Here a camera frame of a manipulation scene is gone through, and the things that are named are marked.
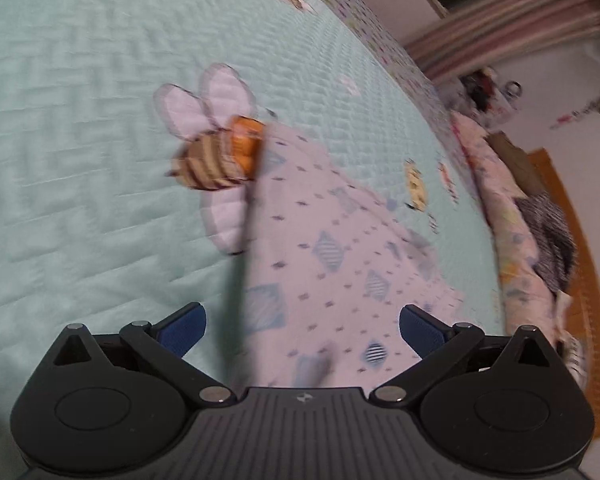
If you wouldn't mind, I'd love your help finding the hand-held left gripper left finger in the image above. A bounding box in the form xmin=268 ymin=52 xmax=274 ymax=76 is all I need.
xmin=53 ymin=302 xmax=235 ymax=407

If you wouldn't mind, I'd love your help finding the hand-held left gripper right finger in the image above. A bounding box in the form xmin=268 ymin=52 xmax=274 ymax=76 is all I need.
xmin=368 ymin=304 xmax=554 ymax=407

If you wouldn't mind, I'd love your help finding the white printed sweatshirt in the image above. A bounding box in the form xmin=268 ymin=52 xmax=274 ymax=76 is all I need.
xmin=227 ymin=122 xmax=464 ymax=397

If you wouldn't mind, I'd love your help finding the floral pillow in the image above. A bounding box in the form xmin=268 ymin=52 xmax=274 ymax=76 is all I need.
xmin=451 ymin=111 xmax=567 ymax=332

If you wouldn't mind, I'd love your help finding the white patterned cloth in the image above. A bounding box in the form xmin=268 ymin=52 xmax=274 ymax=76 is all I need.
xmin=552 ymin=290 xmax=589 ymax=392

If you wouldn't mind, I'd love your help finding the dark patterned garment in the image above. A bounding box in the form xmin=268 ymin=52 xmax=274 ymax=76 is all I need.
xmin=517 ymin=192 xmax=579 ymax=292

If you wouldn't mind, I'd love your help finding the wooden headboard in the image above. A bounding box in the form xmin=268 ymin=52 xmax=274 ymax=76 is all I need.
xmin=529 ymin=148 xmax=600 ymax=437

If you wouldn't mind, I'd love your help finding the olive cloth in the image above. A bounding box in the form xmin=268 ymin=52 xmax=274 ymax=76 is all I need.
xmin=486 ymin=131 xmax=547 ymax=197

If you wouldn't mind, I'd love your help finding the bee print quilted bedspread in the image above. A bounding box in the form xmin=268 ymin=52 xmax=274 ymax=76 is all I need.
xmin=0 ymin=0 xmax=507 ymax=413

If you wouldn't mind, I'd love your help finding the cluttered white nightstand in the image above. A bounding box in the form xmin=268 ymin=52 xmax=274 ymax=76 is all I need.
xmin=459 ymin=66 xmax=524 ymax=122

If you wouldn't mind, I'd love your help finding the pink curtain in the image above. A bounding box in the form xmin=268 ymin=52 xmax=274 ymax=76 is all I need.
xmin=405 ymin=0 xmax=600 ymax=84

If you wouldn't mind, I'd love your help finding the hanging wall ornament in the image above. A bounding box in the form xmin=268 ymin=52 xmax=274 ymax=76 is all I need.
xmin=550 ymin=89 xmax=600 ymax=132

